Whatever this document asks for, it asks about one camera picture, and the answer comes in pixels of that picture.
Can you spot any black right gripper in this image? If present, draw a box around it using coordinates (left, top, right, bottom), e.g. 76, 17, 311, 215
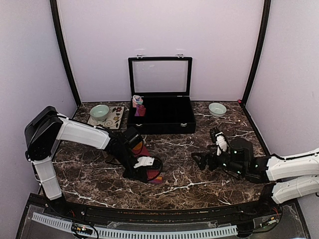
191, 144, 246, 176

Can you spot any magenta striped sock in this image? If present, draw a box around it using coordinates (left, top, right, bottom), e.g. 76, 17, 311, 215
132, 139, 163, 184

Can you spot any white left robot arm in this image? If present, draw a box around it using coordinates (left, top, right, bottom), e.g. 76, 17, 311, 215
24, 106, 163, 217

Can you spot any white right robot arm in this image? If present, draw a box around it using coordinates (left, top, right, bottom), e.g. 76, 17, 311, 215
191, 127, 319, 216

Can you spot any green bowl at right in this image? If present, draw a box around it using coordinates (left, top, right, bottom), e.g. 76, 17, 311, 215
208, 103, 227, 119

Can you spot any magenta purple rolled sock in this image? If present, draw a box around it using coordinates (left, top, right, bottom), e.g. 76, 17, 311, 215
135, 104, 146, 117

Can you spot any pink white rolled sock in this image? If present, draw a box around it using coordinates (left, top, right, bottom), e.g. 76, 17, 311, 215
132, 95, 143, 108

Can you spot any green ceramic bowl on plate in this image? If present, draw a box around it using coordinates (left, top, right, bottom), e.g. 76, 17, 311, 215
90, 105, 110, 121

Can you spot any black compartment storage box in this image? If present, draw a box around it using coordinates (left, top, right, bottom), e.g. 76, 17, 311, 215
127, 56, 196, 134

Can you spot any black right corner post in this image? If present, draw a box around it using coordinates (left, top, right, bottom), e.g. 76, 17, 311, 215
241, 0, 272, 106

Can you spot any black corner post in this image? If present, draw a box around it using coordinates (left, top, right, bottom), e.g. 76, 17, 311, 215
49, 0, 82, 107
241, 0, 272, 106

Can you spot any white perforated front rail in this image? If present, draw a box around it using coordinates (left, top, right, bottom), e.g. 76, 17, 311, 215
31, 213, 238, 239

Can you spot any black left corner post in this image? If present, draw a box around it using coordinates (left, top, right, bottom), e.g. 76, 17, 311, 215
49, 0, 82, 107

